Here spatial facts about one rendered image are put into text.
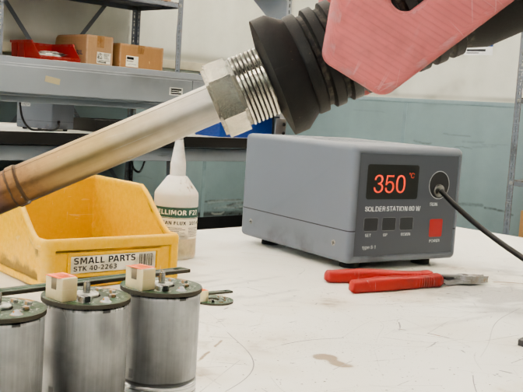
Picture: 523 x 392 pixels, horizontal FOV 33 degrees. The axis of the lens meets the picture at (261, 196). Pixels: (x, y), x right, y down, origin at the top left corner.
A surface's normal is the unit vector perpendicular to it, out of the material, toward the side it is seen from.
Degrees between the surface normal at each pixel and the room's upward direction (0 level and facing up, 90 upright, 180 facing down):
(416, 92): 90
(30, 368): 90
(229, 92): 89
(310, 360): 0
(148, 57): 92
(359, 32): 99
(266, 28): 47
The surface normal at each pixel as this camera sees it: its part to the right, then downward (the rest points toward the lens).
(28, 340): 0.82, 0.11
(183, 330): 0.64, 0.11
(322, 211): -0.83, 0.00
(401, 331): 0.07, -0.99
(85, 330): 0.17, 0.11
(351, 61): -0.04, 0.25
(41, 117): -0.43, 0.06
